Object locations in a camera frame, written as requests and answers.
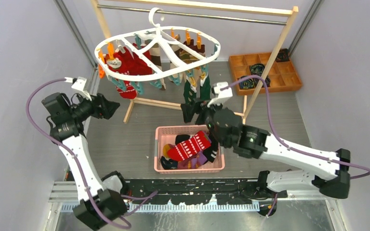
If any red patterned white dot sock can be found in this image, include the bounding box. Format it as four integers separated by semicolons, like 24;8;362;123
167;131;211;161

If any pink perforated plastic basket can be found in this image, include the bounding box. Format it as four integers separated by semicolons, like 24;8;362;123
154;125;225;174

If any orange wooden divided tray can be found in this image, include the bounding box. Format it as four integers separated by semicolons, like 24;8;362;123
229;52;303;97

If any striped beige maroon sock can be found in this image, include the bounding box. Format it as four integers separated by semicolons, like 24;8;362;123
150;35;206;90

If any wooden clothes rack frame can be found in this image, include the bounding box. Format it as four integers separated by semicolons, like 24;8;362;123
90;0;301;124

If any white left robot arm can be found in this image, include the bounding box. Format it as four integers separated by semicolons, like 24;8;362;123
41;92;129;231

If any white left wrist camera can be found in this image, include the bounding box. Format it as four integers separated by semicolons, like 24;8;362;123
64;77;93;101

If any rolled dark sock in tray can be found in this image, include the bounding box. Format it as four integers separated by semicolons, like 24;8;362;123
249;63;265;76

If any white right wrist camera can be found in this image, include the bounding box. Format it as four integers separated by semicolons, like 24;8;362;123
207;82;233;107

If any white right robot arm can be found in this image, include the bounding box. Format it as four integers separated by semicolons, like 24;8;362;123
181;101;351;199

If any green sock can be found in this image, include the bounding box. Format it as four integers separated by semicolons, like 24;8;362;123
183;75;211;104

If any white oval clip hanger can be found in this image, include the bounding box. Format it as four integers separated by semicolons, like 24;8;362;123
94;7;221;82

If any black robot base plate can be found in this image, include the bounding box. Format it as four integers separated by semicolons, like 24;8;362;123
121;178;275;205

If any navy santa sock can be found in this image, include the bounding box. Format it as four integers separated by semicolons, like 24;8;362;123
160;156;178;170

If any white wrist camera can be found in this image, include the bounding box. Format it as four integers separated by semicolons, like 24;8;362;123
64;77;93;101
207;82;233;107

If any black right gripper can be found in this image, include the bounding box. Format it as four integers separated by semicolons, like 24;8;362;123
180;96;227;147

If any metal hanging rod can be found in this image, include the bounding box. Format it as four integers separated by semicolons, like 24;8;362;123
97;4;286;26

